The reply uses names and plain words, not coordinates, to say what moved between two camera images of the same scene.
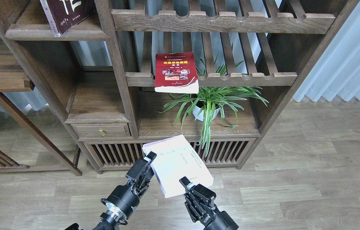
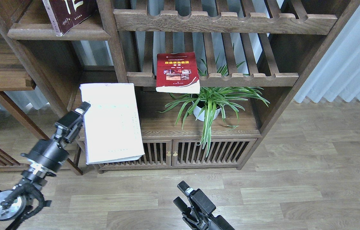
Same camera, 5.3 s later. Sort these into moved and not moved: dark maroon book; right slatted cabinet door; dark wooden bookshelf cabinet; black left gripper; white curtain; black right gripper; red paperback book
Moved: black right gripper; black left gripper
Not moved: dark wooden bookshelf cabinet; right slatted cabinet door; white curtain; red paperback book; dark maroon book
